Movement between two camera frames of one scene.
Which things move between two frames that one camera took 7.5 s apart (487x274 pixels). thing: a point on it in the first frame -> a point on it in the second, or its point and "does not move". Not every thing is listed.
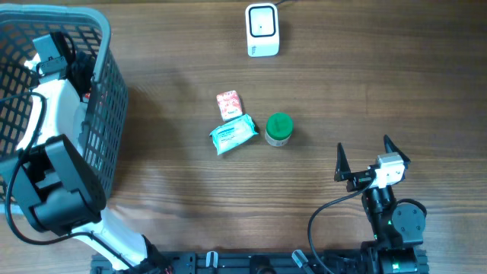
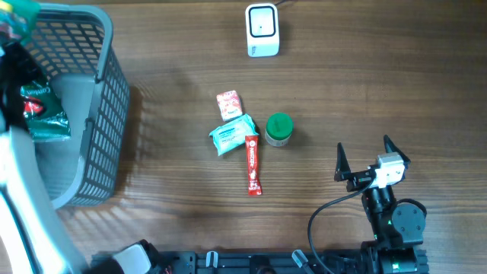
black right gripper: (358, 179) does not move
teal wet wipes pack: (231, 135) does not move
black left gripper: (87, 61) -> (31, 65)
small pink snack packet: (230, 105) does not move
